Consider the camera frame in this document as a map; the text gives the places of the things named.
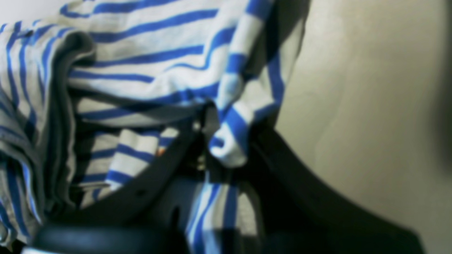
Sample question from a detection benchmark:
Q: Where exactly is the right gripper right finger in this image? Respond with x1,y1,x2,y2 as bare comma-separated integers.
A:
244,124,424,254

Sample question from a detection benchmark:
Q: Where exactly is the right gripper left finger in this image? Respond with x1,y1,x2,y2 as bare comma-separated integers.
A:
49,120,204,232

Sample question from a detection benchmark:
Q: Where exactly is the blue white striped T-shirt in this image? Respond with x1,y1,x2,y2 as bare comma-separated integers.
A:
1,0,308,247

